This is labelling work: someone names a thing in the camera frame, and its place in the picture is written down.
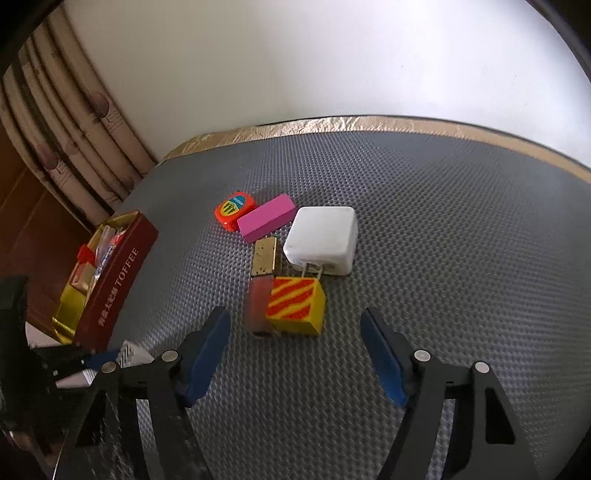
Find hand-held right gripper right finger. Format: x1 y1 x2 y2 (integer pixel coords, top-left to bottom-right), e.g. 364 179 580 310
360 307 539 480

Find white charger plug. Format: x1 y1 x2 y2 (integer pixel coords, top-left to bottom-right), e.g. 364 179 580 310
283 206 358 279

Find orange tape measure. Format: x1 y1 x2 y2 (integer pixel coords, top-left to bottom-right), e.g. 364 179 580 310
213 191 258 233

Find tall gold block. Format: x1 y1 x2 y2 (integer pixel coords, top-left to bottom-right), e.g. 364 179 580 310
73 263 96 290

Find black white zigzag block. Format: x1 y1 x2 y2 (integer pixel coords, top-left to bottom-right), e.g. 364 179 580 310
116 340 155 368

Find speckled gold block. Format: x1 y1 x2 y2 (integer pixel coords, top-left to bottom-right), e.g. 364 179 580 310
252 236 278 278

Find clear box blue red label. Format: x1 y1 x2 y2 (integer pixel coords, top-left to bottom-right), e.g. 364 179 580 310
95 242 122 280

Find red tin box gold inside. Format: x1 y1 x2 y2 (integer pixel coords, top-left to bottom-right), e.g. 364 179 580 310
51 211 159 354

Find beige leaf-print curtain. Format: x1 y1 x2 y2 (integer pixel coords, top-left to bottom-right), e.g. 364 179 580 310
0 7 158 220

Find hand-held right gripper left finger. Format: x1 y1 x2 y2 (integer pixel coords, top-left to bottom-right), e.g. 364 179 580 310
60 306 232 480

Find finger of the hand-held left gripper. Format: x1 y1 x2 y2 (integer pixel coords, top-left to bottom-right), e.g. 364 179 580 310
46 367 100 385
34 344 120 370

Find yellow red striped block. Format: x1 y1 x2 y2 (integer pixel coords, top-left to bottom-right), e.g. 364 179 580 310
265 275 327 337

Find brown wooden door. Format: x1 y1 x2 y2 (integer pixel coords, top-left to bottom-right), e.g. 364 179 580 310
0 124 100 278

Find grey mesh mat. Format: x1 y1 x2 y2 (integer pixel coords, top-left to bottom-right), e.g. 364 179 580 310
106 127 591 480

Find pink block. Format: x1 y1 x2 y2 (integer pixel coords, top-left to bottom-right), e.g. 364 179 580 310
237 194 297 243

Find dark red block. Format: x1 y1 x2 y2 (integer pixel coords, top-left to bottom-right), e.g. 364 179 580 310
245 275 274 336

